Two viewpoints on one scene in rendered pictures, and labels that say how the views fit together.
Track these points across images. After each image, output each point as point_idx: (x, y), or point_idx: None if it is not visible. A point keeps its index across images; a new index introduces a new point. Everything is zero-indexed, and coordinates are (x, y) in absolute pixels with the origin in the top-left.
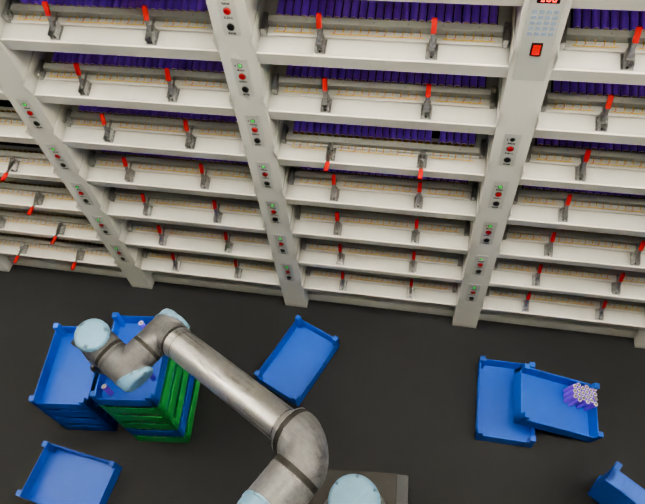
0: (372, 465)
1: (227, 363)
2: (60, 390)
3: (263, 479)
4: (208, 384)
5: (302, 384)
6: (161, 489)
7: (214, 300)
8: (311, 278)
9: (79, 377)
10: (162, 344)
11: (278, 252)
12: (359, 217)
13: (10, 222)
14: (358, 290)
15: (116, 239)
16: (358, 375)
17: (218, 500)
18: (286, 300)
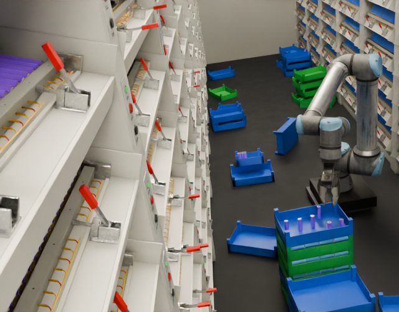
0: (305, 205)
1: (318, 90)
2: (352, 303)
3: (362, 58)
4: (331, 93)
5: (271, 238)
6: (376, 279)
7: (221, 299)
8: None
9: (334, 296)
10: (318, 112)
11: (205, 195)
12: None
13: None
14: (207, 205)
15: (207, 285)
16: (255, 220)
17: (363, 252)
18: (214, 253)
